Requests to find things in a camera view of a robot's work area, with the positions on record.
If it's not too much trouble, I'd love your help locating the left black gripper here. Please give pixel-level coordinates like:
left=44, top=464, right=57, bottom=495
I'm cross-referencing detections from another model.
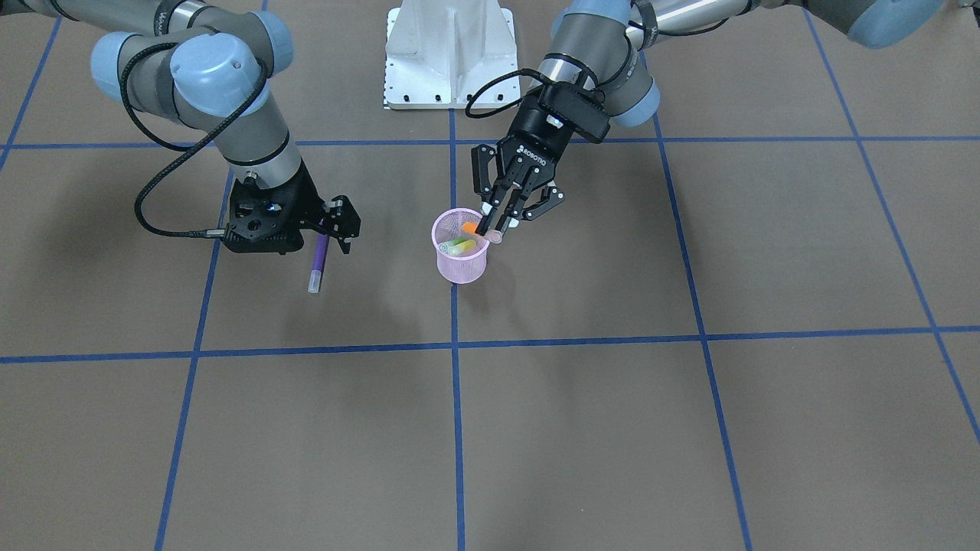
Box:
left=470, top=84, right=602, bottom=236

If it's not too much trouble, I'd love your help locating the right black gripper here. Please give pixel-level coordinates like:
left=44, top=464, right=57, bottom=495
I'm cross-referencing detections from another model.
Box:
left=220, top=161, right=363, bottom=255

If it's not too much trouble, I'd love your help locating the purple highlighter pen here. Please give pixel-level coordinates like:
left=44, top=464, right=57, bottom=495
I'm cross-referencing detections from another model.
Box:
left=307, top=234, right=329, bottom=294

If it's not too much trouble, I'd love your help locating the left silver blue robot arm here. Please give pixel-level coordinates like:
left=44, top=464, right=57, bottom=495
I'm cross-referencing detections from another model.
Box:
left=470, top=1, right=784, bottom=242

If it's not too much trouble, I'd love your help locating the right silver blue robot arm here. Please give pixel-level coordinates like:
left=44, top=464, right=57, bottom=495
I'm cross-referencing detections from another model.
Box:
left=2, top=1, right=361, bottom=255

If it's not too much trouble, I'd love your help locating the pink mesh pen holder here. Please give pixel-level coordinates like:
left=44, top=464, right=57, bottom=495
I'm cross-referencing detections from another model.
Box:
left=430, top=208, right=490, bottom=285

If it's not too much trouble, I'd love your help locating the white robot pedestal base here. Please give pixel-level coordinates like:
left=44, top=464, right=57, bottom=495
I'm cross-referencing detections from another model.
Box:
left=383, top=1, right=521, bottom=109

